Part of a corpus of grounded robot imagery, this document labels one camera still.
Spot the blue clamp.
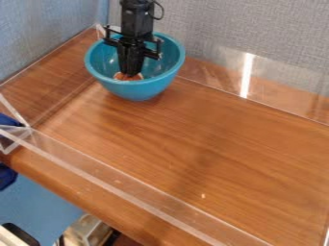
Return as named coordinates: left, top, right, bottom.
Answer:
left=0, top=113, right=22, bottom=192

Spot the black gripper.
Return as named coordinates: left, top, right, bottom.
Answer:
left=104, top=0, right=163, bottom=76

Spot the black and white object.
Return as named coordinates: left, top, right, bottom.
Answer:
left=0, top=223, right=39, bottom=246

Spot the clear plastic container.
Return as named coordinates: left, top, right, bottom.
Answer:
left=62, top=214, right=113, bottom=246

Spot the black cable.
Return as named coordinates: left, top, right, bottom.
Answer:
left=148, top=0, right=165, bottom=21

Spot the clear acrylic barrier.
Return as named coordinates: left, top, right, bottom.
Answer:
left=0, top=28, right=329, bottom=246

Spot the blue bowl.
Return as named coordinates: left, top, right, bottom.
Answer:
left=82, top=33, right=184, bottom=101

